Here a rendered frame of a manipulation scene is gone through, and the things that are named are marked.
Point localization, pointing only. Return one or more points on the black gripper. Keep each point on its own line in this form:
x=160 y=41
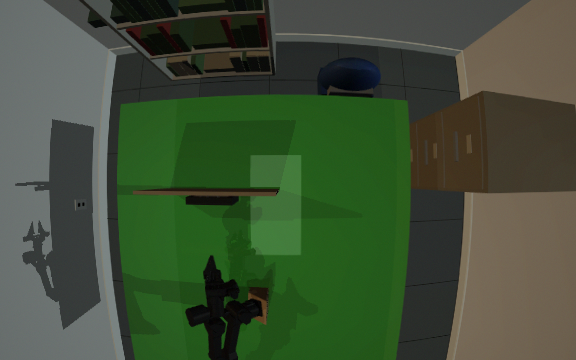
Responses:
x=213 y=283

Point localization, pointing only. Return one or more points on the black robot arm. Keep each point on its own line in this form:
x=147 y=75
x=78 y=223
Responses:
x=235 y=313

